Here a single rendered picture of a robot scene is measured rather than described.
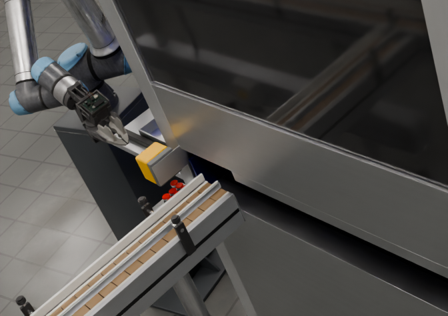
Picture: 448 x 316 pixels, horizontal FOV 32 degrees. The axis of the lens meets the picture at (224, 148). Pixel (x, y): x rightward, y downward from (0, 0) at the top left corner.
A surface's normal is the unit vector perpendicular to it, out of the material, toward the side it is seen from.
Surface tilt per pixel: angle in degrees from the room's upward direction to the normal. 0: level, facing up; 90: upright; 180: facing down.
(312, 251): 90
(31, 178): 0
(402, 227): 90
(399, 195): 90
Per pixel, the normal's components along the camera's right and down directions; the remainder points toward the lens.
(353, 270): -0.71, 0.58
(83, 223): -0.33, -0.77
